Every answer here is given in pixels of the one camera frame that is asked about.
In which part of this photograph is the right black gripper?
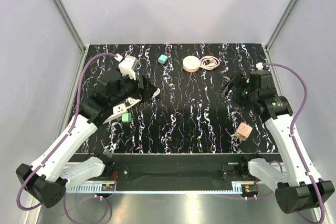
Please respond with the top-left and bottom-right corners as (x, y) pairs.
(217, 72), (258, 112)

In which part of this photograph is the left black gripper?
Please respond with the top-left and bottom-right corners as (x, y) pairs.
(110, 67), (157, 106)

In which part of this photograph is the pink cube adapter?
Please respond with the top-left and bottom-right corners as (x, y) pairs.
(234, 122), (253, 141)

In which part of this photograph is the pink round power socket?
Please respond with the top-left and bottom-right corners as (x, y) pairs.
(182, 56), (201, 73)

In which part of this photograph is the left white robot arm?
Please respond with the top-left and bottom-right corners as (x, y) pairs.
(16, 72), (160, 211)

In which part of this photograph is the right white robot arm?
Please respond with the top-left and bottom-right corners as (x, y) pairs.
(222, 70), (335, 214)

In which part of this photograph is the green plug adapter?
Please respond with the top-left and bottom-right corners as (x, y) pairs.
(121, 113), (132, 123)

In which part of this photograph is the white power strip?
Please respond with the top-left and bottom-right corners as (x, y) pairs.
(103, 103), (128, 124)

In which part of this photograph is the teal charger on mat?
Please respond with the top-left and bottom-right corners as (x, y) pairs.
(158, 55), (168, 65)

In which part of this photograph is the black marbled mat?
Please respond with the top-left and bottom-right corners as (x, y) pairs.
(78, 43), (277, 154)

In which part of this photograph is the white coiled cord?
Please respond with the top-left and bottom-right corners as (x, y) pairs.
(127, 87), (161, 108)

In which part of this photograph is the pink coiled cord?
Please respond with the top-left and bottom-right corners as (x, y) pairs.
(199, 56), (221, 71)

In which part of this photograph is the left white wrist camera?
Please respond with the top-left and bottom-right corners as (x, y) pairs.
(118, 56), (139, 80)

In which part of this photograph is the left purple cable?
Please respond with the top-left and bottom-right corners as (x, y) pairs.
(16, 52), (119, 211)

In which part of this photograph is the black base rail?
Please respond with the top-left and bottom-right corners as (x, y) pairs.
(69, 153), (271, 192)

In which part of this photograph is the white slotted cable duct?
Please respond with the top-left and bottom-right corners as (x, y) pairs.
(67, 183), (116, 194)

